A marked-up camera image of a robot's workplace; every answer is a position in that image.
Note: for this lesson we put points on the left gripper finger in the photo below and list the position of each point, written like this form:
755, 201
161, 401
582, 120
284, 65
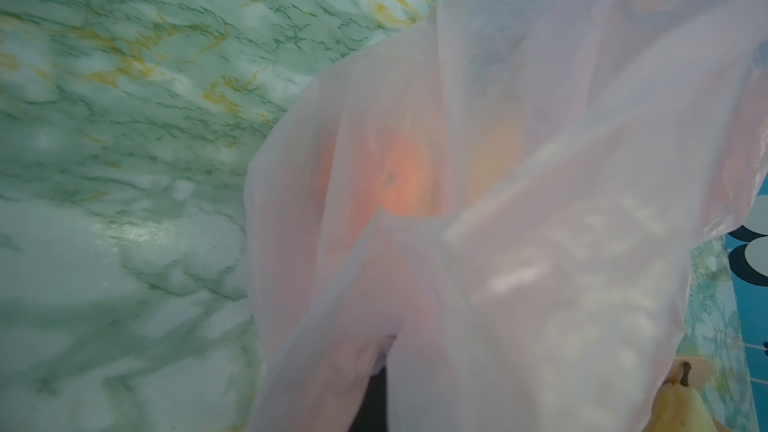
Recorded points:
372, 413

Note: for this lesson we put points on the orange fake carrot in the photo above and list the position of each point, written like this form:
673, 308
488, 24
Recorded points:
393, 171

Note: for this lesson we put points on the pink translucent plastic bag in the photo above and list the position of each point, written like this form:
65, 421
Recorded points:
582, 148

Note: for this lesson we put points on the yellow fake pear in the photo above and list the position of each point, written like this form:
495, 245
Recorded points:
659, 419

